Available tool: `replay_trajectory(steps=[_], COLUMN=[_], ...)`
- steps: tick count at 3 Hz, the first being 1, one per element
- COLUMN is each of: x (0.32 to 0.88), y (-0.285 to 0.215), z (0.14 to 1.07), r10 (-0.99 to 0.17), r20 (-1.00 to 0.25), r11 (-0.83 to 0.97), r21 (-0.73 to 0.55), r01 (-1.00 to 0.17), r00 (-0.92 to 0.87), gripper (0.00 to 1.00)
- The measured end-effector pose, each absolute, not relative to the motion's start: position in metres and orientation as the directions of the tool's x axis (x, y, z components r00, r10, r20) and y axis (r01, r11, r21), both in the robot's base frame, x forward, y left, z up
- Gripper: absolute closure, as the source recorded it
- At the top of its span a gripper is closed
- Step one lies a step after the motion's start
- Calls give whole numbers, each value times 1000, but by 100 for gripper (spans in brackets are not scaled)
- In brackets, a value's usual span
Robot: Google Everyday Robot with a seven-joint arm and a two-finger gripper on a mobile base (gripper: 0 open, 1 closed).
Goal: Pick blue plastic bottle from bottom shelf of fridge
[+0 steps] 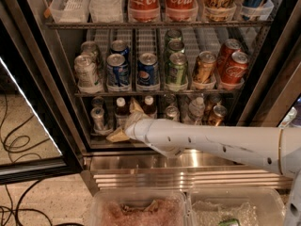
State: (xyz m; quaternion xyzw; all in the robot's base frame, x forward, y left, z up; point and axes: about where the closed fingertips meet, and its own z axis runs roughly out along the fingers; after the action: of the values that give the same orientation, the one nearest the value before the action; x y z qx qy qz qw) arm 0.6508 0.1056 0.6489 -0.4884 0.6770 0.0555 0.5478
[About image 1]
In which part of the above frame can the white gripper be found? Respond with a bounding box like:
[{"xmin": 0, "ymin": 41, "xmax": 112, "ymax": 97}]
[{"xmin": 106, "ymin": 97, "xmax": 150, "ymax": 143}]

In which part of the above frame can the brown tea bottle white cap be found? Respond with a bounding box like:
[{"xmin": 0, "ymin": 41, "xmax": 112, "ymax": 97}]
[{"xmin": 115, "ymin": 97, "xmax": 130, "ymax": 127}]

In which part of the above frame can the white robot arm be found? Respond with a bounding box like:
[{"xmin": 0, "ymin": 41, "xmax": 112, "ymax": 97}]
[{"xmin": 107, "ymin": 110, "xmax": 301, "ymax": 226}]

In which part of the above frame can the clear water bottle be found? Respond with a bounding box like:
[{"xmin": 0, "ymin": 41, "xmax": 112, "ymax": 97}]
[{"xmin": 188, "ymin": 97, "xmax": 205, "ymax": 125}]

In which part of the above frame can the open glass fridge door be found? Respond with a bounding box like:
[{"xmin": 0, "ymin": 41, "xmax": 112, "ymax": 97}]
[{"xmin": 0, "ymin": 0, "xmax": 83, "ymax": 185}]

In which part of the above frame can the gold can middle shelf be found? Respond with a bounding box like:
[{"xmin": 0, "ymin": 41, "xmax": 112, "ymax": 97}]
[{"xmin": 192, "ymin": 51, "xmax": 216, "ymax": 89}]

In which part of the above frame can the gold can shelf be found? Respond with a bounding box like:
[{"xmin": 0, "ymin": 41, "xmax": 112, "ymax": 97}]
[
  {"xmin": 192, "ymin": 51, "xmax": 216, "ymax": 89},
  {"xmin": 203, "ymin": 0, "xmax": 233, "ymax": 22}
]

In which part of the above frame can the stainless steel fridge cabinet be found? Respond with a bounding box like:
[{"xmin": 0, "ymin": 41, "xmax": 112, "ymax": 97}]
[{"xmin": 19, "ymin": 0, "xmax": 300, "ymax": 192}]

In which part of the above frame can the Coca-Cola bottle left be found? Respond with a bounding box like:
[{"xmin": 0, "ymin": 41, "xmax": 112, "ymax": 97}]
[{"xmin": 129, "ymin": 0, "xmax": 159, "ymax": 23}]

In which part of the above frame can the coca-cola bottle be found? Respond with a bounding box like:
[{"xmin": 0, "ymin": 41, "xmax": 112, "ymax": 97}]
[
  {"xmin": 129, "ymin": 0, "xmax": 159, "ymax": 23},
  {"xmin": 166, "ymin": 0, "xmax": 194, "ymax": 21}
]

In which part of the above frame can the Coca-Cola bottle right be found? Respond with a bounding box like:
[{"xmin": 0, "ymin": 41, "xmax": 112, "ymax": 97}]
[{"xmin": 166, "ymin": 0, "xmax": 194, "ymax": 21}]

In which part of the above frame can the gold can top shelf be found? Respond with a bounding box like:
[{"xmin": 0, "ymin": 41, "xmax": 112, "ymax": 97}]
[{"xmin": 203, "ymin": 0, "xmax": 233, "ymax": 22}]

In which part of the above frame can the silver can bottom front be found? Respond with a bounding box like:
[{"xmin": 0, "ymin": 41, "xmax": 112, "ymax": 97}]
[{"xmin": 90, "ymin": 106, "xmax": 111, "ymax": 135}]

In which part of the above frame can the silver can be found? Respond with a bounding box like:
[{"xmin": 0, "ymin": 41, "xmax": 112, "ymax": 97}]
[
  {"xmin": 90, "ymin": 106, "xmax": 111, "ymax": 135},
  {"xmin": 91, "ymin": 96, "xmax": 104, "ymax": 107}
]

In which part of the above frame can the silver can bottom rear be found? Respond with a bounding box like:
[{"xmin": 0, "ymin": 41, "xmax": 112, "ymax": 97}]
[{"xmin": 91, "ymin": 96, "xmax": 104, "ymax": 107}]

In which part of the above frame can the blue Pepsi can centre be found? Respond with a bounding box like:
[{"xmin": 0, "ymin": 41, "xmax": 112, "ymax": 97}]
[{"xmin": 137, "ymin": 53, "xmax": 159, "ymax": 91}]

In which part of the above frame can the blue pepsi can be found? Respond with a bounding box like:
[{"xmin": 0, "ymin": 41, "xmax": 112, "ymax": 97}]
[
  {"xmin": 106, "ymin": 54, "xmax": 131, "ymax": 91},
  {"xmin": 110, "ymin": 40, "xmax": 130, "ymax": 60},
  {"xmin": 137, "ymin": 53, "xmax": 159, "ymax": 91}
]

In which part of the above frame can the green white can bottom front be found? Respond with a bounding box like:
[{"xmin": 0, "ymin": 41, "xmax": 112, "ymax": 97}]
[{"xmin": 164, "ymin": 105, "xmax": 180, "ymax": 121}]

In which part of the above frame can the blue Pepsi can front left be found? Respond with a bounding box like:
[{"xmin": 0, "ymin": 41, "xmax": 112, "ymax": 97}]
[{"xmin": 106, "ymin": 54, "xmax": 131, "ymax": 91}]

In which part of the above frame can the white can middle front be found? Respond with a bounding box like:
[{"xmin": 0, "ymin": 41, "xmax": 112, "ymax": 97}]
[{"xmin": 74, "ymin": 55, "xmax": 102, "ymax": 94}]

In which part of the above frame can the blue Pepsi can rear left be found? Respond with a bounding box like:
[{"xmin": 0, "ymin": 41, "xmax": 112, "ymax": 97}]
[{"xmin": 110, "ymin": 40, "xmax": 130, "ymax": 60}]

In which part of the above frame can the white can middle rear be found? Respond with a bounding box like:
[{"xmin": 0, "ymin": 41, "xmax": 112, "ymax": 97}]
[{"xmin": 81, "ymin": 40, "xmax": 102, "ymax": 66}]

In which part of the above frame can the gold can bottom rear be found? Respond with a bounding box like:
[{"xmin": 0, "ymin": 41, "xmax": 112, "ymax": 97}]
[{"xmin": 205, "ymin": 94, "xmax": 222, "ymax": 111}]

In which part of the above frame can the green can middle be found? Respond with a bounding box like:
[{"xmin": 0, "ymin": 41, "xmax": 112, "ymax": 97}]
[{"xmin": 165, "ymin": 40, "xmax": 185, "ymax": 59}]

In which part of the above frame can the clear bin left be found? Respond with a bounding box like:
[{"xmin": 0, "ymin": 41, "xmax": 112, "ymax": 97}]
[{"xmin": 88, "ymin": 188, "xmax": 189, "ymax": 226}]

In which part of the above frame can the clear bin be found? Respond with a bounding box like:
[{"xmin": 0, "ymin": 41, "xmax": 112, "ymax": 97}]
[
  {"xmin": 187, "ymin": 187, "xmax": 284, "ymax": 226},
  {"xmin": 88, "ymin": 188, "xmax": 189, "ymax": 226}
]

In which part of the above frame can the gold can bottom front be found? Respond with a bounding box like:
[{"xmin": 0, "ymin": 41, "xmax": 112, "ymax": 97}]
[{"xmin": 207, "ymin": 105, "xmax": 228, "ymax": 126}]

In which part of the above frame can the green can rear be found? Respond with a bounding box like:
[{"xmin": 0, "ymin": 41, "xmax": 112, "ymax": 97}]
[{"xmin": 165, "ymin": 29, "xmax": 182, "ymax": 44}]

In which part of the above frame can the clear bin right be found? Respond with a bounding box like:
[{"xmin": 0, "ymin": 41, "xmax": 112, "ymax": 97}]
[{"xmin": 187, "ymin": 187, "xmax": 284, "ymax": 226}]

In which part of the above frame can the red Coca-Cola can front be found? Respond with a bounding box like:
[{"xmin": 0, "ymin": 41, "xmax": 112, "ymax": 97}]
[{"xmin": 221, "ymin": 51, "xmax": 248, "ymax": 85}]

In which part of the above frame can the red coca-cola can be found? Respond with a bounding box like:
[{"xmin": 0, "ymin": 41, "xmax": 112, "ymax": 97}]
[
  {"xmin": 221, "ymin": 51, "xmax": 248, "ymax": 85},
  {"xmin": 217, "ymin": 39, "xmax": 242, "ymax": 74}
]

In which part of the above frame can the empty clear plastic tray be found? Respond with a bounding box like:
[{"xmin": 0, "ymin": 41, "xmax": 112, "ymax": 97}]
[{"xmin": 50, "ymin": 0, "xmax": 90, "ymax": 24}]

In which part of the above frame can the red Coca-Cola can rear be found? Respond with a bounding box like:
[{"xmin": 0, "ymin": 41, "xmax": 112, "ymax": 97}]
[{"xmin": 217, "ymin": 39, "xmax": 242, "ymax": 74}]

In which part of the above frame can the green can in bin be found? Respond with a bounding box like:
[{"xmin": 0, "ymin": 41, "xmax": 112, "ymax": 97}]
[{"xmin": 218, "ymin": 218, "xmax": 241, "ymax": 226}]

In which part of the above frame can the black floor cable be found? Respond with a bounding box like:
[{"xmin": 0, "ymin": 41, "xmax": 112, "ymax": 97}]
[{"xmin": 0, "ymin": 94, "xmax": 85, "ymax": 226}]

